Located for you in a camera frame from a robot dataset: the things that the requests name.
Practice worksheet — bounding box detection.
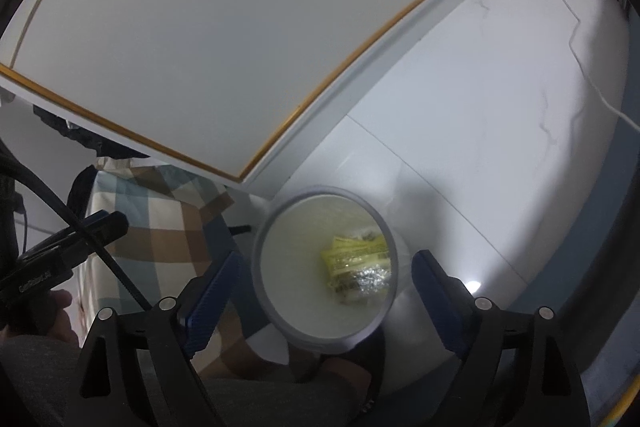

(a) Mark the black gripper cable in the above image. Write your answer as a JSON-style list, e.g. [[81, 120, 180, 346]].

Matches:
[[0, 152, 153, 312]]

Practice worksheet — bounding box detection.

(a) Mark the white round bin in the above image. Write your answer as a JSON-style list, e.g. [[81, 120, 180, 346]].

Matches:
[[250, 187, 401, 354]]

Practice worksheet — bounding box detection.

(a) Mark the white wardrobe with gold trim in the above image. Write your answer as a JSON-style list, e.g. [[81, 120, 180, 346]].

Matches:
[[0, 0, 526, 195]]

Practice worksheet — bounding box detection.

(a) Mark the person's left hand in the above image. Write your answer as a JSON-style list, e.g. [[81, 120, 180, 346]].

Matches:
[[45, 289, 86, 343]]

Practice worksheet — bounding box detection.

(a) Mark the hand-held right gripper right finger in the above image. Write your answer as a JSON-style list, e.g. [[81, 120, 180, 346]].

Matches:
[[411, 249, 591, 427]]

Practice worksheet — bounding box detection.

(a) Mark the large yellow foil packet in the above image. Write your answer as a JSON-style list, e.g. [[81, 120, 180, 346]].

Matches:
[[320, 232, 391, 303]]

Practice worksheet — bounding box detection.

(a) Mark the white floor cable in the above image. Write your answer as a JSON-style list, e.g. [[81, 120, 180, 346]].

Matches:
[[554, 0, 640, 128]]

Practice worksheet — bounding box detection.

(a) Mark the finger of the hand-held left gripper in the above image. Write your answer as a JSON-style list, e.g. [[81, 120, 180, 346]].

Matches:
[[75, 212, 129, 259]]

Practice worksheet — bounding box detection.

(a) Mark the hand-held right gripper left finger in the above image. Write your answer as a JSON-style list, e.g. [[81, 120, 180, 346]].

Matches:
[[80, 252, 242, 427]]

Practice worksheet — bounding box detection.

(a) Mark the checked tablecloth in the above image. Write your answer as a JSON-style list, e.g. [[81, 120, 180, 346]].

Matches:
[[82, 164, 321, 378]]

